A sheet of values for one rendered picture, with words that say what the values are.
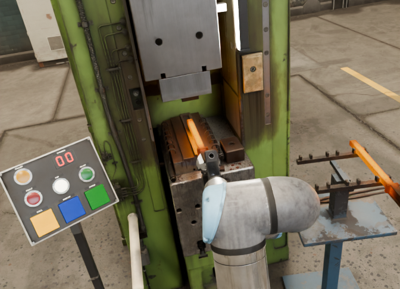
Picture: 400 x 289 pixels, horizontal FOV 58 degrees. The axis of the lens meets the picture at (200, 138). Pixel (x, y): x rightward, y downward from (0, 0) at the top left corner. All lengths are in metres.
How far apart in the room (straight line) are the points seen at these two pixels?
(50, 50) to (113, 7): 5.54
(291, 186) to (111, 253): 2.04
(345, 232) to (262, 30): 0.93
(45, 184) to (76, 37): 0.56
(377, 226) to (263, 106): 0.71
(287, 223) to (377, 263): 1.80
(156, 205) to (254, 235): 1.19
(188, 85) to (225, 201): 0.78
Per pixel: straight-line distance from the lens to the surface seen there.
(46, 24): 6.89
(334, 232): 1.71
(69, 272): 2.67
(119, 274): 2.52
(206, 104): 2.01
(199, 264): 1.93
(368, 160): 1.67
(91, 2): 1.47
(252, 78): 1.62
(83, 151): 1.45
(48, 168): 1.43
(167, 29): 1.35
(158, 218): 1.94
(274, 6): 1.61
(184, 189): 1.59
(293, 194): 0.74
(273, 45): 1.64
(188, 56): 1.39
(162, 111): 1.98
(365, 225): 1.77
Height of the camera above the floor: 1.85
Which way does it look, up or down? 30 degrees down
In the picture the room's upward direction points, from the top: 7 degrees counter-clockwise
